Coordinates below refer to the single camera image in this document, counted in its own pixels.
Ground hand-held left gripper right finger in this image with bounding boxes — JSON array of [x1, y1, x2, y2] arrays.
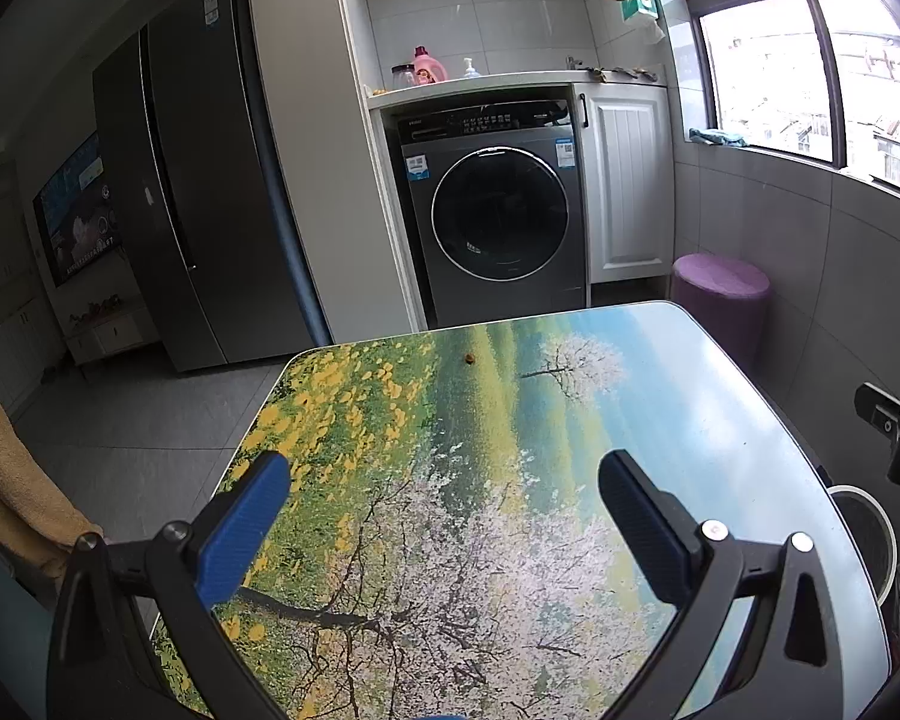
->
[[598, 448, 830, 720]]

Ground white television cabinet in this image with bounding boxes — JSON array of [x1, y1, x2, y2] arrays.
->
[[63, 298, 160, 370]]

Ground grey washing machine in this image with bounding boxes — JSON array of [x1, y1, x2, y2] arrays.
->
[[386, 97, 593, 329]]

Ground pink detergent bottle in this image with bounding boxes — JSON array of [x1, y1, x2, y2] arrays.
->
[[412, 46, 450, 86]]

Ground television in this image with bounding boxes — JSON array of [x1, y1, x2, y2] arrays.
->
[[33, 130, 125, 288]]

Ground dark grey refrigerator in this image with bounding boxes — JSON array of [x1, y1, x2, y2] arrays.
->
[[92, 0, 317, 374]]

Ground orange towel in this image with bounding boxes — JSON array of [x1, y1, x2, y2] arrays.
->
[[0, 343, 107, 580]]

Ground purple round stool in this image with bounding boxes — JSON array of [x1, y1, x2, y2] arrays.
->
[[670, 253, 772, 370]]

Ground window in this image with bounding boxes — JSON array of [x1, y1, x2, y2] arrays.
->
[[681, 0, 900, 205]]

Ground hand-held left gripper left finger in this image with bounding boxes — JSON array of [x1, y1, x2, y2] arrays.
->
[[45, 451, 293, 720]]

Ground white cabinet door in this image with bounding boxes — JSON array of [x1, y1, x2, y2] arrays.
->
[[574, 82, 674, 287]]

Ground dark sliding door frame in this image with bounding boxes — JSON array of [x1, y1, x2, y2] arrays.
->
[[225, 0, 335, 346]]

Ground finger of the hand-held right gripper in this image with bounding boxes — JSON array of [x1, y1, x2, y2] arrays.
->
[[855, 382, 900, 438]]

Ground white countertop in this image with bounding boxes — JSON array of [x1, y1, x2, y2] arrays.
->
[[366, 67, 670, 112]]

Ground white-rimmed trash bin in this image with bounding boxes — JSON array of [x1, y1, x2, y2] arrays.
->
[[825, 484, 899, 608]]

